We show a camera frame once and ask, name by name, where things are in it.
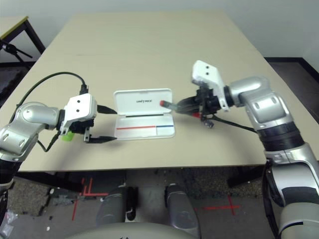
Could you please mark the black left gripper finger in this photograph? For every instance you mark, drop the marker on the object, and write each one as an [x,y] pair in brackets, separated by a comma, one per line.
[101,140]
[106,110]

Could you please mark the red floor tape cross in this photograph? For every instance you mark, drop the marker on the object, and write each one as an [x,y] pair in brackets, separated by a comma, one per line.
[231,206]

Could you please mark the grey robot left leg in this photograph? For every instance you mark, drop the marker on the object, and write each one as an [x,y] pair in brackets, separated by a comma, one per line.
[112,204]

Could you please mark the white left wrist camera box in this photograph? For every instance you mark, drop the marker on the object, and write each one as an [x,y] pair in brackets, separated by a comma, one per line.
[79,107]

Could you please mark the black tripod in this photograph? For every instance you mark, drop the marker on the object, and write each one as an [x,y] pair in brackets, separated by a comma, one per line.
[12,49]

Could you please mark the grey robot right leg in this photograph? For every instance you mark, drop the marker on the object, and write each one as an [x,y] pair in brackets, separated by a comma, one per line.
[179,209]

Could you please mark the black marker with red cap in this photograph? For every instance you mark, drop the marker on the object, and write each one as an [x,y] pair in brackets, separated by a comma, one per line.
[163,103]

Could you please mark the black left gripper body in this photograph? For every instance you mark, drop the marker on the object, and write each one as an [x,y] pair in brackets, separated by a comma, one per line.
[82,125]

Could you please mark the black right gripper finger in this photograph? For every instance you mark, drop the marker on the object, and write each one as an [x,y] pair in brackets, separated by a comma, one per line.
[189,101]
[190,110]

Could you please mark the grey robot leg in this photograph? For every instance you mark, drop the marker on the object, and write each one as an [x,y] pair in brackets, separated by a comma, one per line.
[179,209]
[112,204]

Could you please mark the small metal binder clip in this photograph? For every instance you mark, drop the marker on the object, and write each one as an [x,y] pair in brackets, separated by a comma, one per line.
[208,123]

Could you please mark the green highlighter pen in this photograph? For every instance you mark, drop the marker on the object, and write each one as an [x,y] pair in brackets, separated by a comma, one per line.
[67,137]

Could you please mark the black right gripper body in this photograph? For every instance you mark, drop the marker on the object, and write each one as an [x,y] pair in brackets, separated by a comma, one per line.
[209,102]

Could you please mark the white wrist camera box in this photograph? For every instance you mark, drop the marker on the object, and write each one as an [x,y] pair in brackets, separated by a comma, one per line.
[207,72]
[79,107]

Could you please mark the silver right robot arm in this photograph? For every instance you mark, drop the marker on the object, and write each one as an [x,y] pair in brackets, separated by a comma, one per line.
[261,99]

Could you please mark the clear plastic bag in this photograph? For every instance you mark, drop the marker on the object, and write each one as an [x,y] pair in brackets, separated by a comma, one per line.
[7,221]

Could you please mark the white plastic pencil case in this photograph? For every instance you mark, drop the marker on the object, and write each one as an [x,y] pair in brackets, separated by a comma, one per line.
[129,99]

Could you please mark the beige robot torso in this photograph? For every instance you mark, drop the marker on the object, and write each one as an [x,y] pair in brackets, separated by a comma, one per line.
[124,232]

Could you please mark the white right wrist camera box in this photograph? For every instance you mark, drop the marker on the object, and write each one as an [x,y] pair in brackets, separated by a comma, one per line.
[207,72]

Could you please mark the black framed side table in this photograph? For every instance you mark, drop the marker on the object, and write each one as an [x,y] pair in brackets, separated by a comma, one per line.
[32,32]

